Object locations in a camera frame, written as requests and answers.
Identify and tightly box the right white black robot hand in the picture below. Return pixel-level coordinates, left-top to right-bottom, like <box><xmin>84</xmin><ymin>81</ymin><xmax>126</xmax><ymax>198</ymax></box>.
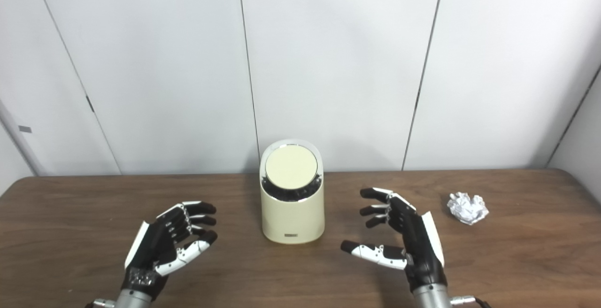
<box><xmin>340</xmin><ymin>187</ymin><xmax>447</xmax><ymax>293</ymax></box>

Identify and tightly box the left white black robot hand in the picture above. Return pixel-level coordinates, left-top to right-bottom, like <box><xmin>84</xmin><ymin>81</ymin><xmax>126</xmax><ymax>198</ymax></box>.
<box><xmin>121</xmin><ymin>201</ymin><xmax>218</xmax><ymax>299</ymax></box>

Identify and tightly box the white paper ball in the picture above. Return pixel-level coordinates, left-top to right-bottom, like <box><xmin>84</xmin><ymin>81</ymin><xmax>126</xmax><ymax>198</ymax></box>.
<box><xmin>447</xmin><ymin>192</ymin><xmax>489</xmax><ymax>225</ymax></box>

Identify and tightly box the cream-colored cylindrical bin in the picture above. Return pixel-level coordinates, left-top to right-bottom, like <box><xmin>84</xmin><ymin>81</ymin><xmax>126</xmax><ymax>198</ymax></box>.
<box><xmin>259</xmin><ymin>139</ymin><xmax>325</xmax><ymax>245</ymax></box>

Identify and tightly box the round cream bin lid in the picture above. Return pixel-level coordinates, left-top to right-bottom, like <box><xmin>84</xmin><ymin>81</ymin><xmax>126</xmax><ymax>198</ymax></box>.
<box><xmin>265</xmin><ymin>144</ymin><xmax>318</xmax><ymax>190</ymax></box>

